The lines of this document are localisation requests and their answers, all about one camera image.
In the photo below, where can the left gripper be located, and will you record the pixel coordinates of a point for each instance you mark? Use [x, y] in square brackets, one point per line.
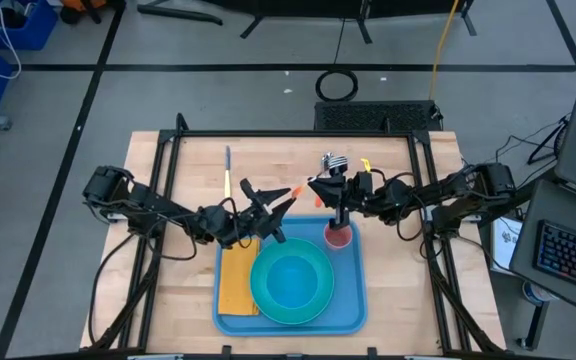
[233, 227]

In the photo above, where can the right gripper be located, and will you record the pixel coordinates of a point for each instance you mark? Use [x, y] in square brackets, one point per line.
[344, 210]

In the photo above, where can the pink cup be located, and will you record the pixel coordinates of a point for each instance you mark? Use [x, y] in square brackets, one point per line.
[338, 237]

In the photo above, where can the yellow cloth napkin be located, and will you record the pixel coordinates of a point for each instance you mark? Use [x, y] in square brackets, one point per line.
[235, 280]

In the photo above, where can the teal plate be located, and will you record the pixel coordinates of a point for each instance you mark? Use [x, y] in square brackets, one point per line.
[268, 295]

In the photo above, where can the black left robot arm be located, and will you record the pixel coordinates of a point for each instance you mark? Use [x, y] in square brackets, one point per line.
[153, 205]

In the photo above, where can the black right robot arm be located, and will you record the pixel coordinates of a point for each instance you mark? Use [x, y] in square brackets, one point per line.
[448, 192]

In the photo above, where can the blue plastic tray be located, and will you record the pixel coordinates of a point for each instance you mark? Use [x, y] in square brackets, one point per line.
[348, 300]

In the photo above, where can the white paper sheet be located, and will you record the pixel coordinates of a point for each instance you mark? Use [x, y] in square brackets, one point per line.
[505, 245]

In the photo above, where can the white and blue roll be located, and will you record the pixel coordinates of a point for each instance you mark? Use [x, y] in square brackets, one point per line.
[533, 292]

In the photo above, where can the backlit black keyboard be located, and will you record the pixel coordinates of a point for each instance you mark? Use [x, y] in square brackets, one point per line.
[573, 257]

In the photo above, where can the orange and black vacuum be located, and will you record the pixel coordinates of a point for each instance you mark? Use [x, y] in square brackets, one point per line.
[85, 4]

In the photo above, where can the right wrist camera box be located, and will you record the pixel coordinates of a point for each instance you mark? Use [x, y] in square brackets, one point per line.
[363, 182]

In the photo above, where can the black table frame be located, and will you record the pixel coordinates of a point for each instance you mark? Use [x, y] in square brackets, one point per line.
[293, 134]

